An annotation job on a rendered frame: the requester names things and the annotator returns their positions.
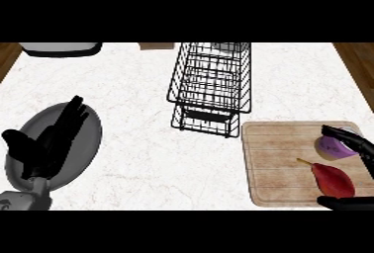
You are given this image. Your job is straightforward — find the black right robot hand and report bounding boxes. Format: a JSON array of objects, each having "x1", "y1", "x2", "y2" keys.
[{"x1": 314, "y1": 125, "x2": 374, "y2": 211}]

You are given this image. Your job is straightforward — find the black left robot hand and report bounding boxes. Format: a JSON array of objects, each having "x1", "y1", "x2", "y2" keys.
[{"x1": 0, "y1": 95, "x2": 90, "y2": 181}]

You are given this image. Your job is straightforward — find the red pear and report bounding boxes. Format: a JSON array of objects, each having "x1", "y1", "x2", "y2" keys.
[{"x1": 295, "y1": 157, "x2": 356, "y2": 199}]

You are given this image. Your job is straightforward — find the wooden cutting board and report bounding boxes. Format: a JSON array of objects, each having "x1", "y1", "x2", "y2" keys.
[{"x1": 240, "y1": 120, "x2": 374, "y2": 209}]

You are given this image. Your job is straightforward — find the grey round plate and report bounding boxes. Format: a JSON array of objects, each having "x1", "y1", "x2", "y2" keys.
[{"x1": 4, "y1": 102, "x2": 103, "y2": 192}]

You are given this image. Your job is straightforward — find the white and black appliance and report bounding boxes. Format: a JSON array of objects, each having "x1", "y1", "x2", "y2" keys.
[{"x1": 17, "y1": 42, "x2": 103, "y2": 58}]

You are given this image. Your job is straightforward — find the small brown box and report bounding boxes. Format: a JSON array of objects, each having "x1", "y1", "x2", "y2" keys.
[{"x1": 137, "y1": 42, "x2": 175, "y2": 51}]

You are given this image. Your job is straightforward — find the black tiered wire basket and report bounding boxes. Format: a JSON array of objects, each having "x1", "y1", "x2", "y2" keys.
[{"x1": 165, "y1": 42, "x2": 254, "y2": 138}]

